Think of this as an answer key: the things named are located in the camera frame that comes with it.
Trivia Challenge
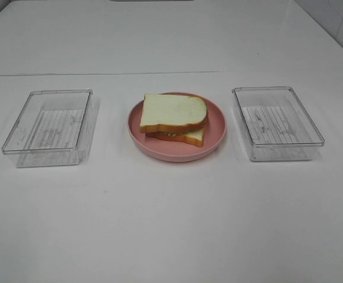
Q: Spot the pink round plate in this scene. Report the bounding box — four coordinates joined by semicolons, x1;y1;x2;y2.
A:
127;93;227;162

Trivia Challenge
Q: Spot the clear left plastic container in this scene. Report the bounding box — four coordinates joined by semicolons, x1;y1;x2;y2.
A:
1;89;95;168

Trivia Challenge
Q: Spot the clear right plastic container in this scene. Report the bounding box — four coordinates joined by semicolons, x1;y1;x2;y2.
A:
232;86;325;162

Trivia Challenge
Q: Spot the clear plastic container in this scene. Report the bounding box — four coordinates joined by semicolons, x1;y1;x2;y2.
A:
232;86;325;162
1;89;95;168

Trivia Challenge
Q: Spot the bread slice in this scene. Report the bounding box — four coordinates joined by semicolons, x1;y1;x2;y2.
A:
140;94;208;133
145;127;205;147

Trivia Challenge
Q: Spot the green lettuce leaf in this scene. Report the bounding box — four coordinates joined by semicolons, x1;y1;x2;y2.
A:
162;132;188;137

